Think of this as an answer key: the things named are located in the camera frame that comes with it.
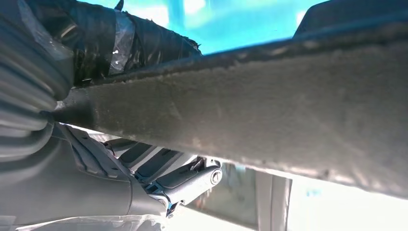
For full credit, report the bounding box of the blue metal shelf rack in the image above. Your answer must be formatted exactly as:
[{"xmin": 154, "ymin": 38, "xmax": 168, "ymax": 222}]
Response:
[{"xmin": 78, "ymin": 0, "xmax": 322, "ymax": 55}]

